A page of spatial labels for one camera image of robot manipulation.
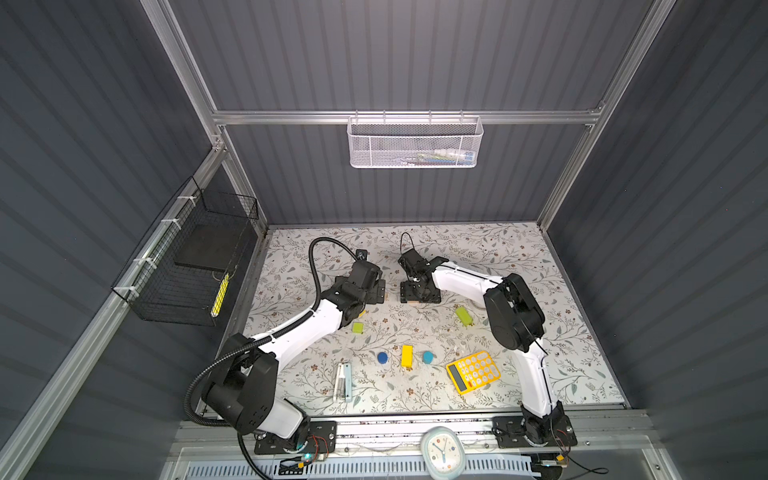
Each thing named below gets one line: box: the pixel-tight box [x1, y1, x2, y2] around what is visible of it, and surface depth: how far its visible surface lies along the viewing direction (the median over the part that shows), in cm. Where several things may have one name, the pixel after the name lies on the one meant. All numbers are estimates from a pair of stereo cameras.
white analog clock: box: [421, 426, 466, 480], surface depth 71 cm
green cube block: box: [352, 322, 365, 335], surface depth 94 cm
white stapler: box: [333, 362, 352, 403], surface depth 81 cm
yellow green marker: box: [210, 273, 230, 318], surface depth 69 cm
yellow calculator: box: [446, 351, 501, 395], surface depth 84 cm
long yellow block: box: [401, 344, 413, 368], surface depth 88 cm
